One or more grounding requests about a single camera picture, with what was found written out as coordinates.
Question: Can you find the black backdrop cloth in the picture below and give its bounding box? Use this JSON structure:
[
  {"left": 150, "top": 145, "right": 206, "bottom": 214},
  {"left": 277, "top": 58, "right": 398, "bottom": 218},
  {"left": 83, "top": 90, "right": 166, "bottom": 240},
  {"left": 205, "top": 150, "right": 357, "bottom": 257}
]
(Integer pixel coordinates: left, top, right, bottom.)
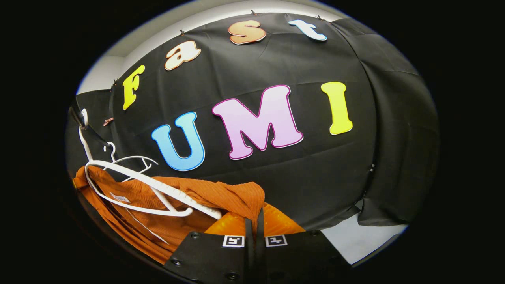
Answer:
[{"left": 65, "top": 12, "right": 440, "bottom": 231}]

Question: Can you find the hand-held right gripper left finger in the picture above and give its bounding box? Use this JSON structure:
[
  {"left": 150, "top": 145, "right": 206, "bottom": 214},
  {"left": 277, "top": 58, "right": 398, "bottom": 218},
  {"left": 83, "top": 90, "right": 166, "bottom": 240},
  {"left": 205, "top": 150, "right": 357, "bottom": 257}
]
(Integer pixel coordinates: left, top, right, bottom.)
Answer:
[{"left": 163, "top": 213, "right": 255, "bottom": 284}]

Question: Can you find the orange jacket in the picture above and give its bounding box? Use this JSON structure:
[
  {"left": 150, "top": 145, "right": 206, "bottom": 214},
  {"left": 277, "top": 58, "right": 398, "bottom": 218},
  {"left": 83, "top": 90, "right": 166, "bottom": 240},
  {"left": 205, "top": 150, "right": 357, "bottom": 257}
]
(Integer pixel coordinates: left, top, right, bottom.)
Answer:
[{"left": 72, "top": 166, "right": 266, "bottom": 265}]

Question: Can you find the white clothes hanger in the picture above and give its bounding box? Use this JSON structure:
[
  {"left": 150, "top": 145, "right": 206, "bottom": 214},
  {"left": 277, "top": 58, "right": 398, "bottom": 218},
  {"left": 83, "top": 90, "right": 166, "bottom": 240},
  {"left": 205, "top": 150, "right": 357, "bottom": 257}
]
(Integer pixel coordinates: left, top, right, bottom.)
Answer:
[
  {"left": 103, "top": 142, "right": 159, "bottom": 183},
  {"left": 78, "top": 108, "right": 223, "bottom": 220}
]

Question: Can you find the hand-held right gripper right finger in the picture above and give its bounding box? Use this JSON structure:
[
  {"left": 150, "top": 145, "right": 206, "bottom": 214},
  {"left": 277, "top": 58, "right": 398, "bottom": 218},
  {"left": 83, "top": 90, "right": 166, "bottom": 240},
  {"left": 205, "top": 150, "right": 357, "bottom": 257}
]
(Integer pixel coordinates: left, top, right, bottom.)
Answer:
[{"left": 255, "top": 202, "right": 352, "bottom": 284}]

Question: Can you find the black clothes rack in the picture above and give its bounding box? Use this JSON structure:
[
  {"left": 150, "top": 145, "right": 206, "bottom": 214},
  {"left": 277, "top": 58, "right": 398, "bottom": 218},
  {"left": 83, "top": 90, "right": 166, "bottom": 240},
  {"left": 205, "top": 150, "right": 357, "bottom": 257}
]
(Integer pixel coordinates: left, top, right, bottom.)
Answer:
[{"left": 68, "top": 103, "right": 113, "bottom": 149}]

